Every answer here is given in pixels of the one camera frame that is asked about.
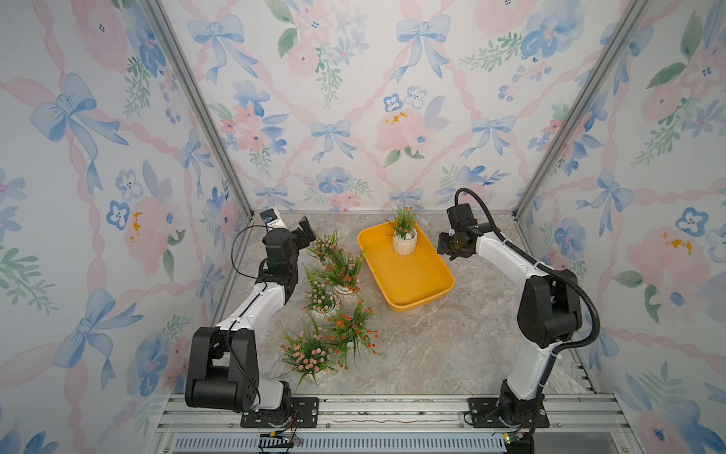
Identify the pink flower plant front pot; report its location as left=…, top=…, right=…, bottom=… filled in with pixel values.
left=281, top=321, right=345, bottom=384

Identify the orange flower plant white pot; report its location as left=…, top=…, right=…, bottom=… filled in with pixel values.
left=389, top=207, right=418, bottom=257

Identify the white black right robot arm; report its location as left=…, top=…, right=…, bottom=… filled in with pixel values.
left=437, top=204, right=582, bottom=427

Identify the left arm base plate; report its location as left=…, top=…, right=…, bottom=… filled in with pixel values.
left=240, top=397, right=320, bottom=431

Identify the red flower plant front pot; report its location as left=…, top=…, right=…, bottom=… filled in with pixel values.
left=326, top=300, right=380, bottom=369

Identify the aluminium right corner post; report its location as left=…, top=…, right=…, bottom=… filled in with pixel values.
left=512, top=0, right=652, bottom=222

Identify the pink flower plant pot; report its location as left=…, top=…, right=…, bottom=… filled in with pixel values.
left=308, top=231, right=340, bottom=267
left=281, top=321, right=345, bottom=384
left=302, top=272, right=341, bottom=318

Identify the aluminium corner post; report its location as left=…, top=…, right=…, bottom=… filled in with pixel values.
left=512, top=0, right=652, bottom=222
left=140, top=0, right=254, bottom=221

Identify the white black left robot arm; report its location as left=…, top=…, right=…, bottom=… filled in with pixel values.
left=185, top=209, right=317, bottom=425

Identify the aluminium left corner post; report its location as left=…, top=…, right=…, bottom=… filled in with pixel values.
left=140, top=0, right=254, bottom=221

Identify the aluminium front rail frame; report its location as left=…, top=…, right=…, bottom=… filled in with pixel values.
left=147, top=395, right=642, bottom=453

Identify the pink flower plant back pot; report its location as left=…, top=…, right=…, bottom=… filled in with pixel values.
left=308, top=231, right=340, bottom=267

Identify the black corrugated right cable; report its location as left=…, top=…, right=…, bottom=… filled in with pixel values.
left=453, top=187, right=601, bottom=353

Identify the yellow plastic storage tray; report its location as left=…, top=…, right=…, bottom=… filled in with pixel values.
left=357, top=223, right=456, bottom=313

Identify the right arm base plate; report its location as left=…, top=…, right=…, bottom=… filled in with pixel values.
left=467, top=397, right=550, bottom=429

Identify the red flower plant pot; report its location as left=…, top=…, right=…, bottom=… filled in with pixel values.
left=326, top=300, right=380, bottom=369
left=323, top=248, right=363, bottom=294

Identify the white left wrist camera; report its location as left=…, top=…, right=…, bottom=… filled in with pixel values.
left=260, top=207, right=289, bottom=232

